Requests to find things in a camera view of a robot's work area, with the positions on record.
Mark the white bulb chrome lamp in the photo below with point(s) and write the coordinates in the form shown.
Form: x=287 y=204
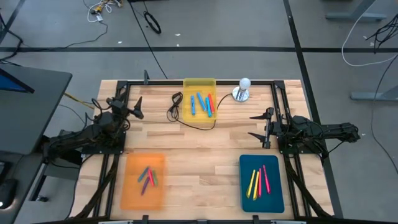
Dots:
x=245 y=83

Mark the pink highlighter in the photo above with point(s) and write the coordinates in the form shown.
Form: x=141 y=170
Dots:
x=260 y=183
x=266 y=180
x=151 y=178

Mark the blue Sharpie highlighter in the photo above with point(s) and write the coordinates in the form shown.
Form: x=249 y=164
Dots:
x=193 y=104
x=201 y=101
x=208 y=109

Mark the translucent orange plastic tray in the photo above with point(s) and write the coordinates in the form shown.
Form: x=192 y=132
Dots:
x=133 y=199

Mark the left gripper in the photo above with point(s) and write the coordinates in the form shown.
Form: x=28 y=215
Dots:
x=118 y=109

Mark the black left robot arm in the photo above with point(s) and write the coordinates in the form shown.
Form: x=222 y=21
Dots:
x=84 y=137

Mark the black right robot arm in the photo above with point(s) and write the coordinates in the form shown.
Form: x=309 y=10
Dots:
x=326 y=129

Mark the green highlighter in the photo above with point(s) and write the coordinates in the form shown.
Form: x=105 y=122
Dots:
x=155 y=179

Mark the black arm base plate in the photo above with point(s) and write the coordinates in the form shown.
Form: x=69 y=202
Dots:
x=105 y=150
x=311 y=150

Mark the purple highlighter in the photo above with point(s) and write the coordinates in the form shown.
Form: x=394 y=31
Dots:
x=145 y=186

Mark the slim yellow highlighter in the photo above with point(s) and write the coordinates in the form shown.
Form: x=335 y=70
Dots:
x=256 y=186
x=250 y=184

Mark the dark grey desk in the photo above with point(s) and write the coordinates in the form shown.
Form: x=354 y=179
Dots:
x=31 y=124

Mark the black aluminium table frame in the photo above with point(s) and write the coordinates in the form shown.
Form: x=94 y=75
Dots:
x=230 y=82

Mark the teal plastic bin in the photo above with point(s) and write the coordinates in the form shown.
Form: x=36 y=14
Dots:
x=248 y=205

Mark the monitor with blue screen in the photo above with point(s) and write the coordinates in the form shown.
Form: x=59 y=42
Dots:
x=12 y=84

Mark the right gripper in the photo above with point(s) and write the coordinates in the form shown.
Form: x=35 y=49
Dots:
x=280 y=130

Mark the orange-red highlighter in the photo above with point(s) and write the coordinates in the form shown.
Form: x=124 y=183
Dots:
x=211 y=103

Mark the translucent yellow plastic bin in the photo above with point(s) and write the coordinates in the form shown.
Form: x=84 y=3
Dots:
x=189 y=117

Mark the black desk leg frame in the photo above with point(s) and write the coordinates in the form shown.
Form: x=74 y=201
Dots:
x=59 y=174

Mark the dark desk with mouse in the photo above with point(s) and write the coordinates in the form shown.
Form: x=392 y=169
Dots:
x=18 y=174

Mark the grey table foot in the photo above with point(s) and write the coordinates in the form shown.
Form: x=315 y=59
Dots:
x=373 y=96
x=354 y=16

